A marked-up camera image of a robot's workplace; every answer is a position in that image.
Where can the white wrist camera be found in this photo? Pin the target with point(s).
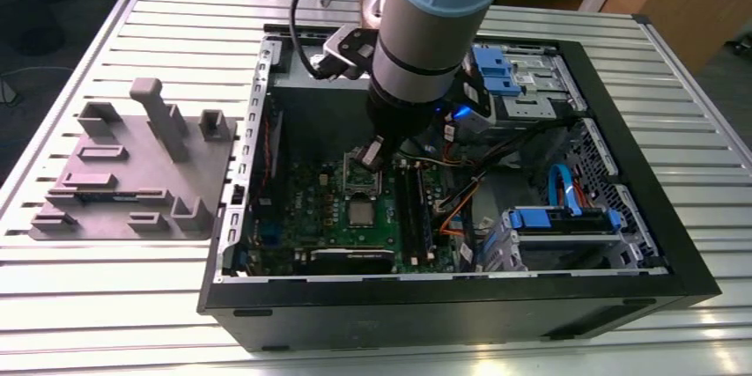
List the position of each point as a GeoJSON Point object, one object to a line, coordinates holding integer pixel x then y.
{"type": "Point", "coordinates": [477, 116]}

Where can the black RAM slot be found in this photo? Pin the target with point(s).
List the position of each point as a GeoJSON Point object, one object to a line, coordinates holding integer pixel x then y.
{"type": "Point", "coordinates": [402, 213]}
{"type": "Point", "coordinates": [410, 213]}
{"type": "Point", "coordinates": [418, 213]}

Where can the blue board connector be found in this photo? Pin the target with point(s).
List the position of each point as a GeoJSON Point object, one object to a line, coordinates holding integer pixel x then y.
{"type": "Point", "coordinates": [269, 235]}

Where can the RAM stick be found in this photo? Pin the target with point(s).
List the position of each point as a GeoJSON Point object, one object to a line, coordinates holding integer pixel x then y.
{"type": "Point", "coordinates": [117, 196]}

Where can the hard disk in blue carrier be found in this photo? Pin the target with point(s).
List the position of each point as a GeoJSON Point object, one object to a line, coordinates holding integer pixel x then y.
{"type": "Point", "coordinates": [534, 219]}

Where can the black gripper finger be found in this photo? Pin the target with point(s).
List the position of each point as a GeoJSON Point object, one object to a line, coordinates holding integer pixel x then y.
{"type": "Point", "coordinates": [376, 156]}

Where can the blue plastic bay bracket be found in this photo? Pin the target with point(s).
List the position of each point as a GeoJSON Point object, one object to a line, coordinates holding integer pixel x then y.
{"type": "Point", "coordinates": [505, 72]}

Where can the CPU socket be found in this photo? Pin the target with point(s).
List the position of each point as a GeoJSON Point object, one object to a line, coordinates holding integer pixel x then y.
{"type": "Point", "coordinates": [362, 228]}

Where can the black PC case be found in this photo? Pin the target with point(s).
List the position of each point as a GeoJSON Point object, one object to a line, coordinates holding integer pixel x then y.
{"type": "Point", "coordinates": [410, 314]}

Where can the silver CPU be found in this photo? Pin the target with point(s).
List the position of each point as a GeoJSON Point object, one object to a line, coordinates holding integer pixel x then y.
{"type": "Point", "coordinates": [362, 213]}

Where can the wooden cabinet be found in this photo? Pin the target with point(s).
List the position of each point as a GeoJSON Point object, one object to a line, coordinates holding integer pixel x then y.
{"type": "Point", "coordinates": [693, 6]}

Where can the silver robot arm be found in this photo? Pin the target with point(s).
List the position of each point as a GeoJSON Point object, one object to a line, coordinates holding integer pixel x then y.
{"type": "Point", "coordinates": [434, 32]}

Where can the grey parts rack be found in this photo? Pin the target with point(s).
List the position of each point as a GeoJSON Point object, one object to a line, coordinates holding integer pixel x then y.
{"type": "Point", "coordinates": [152, 200]}

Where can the blue rear port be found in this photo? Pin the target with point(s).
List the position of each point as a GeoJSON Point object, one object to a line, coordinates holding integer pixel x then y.
{"type": "Point", "coordinates": [240, 261]}

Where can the graphics card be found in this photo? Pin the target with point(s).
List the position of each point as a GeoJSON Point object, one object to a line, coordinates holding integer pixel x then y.
{"type": "Point", "coordinates": [352, 259]}

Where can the metal disk bay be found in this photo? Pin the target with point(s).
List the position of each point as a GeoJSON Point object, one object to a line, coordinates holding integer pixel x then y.
{"type": "Point", "coordinates": [564, 239]}
{"type": "Point", "coordinates": [528, 107]}

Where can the white board connector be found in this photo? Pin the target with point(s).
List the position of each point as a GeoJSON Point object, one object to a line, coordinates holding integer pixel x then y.
{"type": "Point", "coordinates": [440, 206]}

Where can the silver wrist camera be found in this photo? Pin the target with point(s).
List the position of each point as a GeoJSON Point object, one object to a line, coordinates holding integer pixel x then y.
{"type": "Point", "coordinates": [346, 48]}

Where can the grey power supply unit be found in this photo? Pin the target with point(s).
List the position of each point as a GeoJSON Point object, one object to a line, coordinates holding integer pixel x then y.
{"type": "Point", "coordinates": [317, 116]}

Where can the green motherboard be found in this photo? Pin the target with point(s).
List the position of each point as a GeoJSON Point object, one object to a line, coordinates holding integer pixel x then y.
{"type": "Point", "coordinates": [305, 217]}

